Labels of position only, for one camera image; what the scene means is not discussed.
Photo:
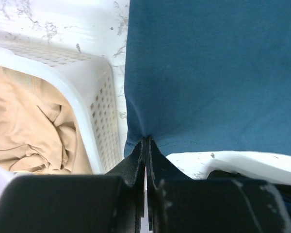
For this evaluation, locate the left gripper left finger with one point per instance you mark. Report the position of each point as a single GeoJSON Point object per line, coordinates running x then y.
{"type": "Point", "coordinates": [109, 203]}

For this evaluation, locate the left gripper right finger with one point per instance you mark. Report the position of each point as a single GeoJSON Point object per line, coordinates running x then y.
{"type": "Point", "coordinates": [228, 204]}

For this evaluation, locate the blue t shirt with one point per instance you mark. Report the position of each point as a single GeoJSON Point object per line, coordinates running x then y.
{"type": "Point", "coordinates": [209, 75]}

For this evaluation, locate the beige t shirt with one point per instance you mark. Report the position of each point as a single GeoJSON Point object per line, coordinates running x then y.
{"type": "Point", "coordinates": [38, 129]}

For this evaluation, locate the folded navy t shirt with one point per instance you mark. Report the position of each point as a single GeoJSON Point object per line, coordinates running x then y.
{"type": "Point", "coordinates": [285, 190]}

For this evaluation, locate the white plastic basket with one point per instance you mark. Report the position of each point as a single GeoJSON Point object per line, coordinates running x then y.
{"type": "Point", "coordinates": [86, 82]}

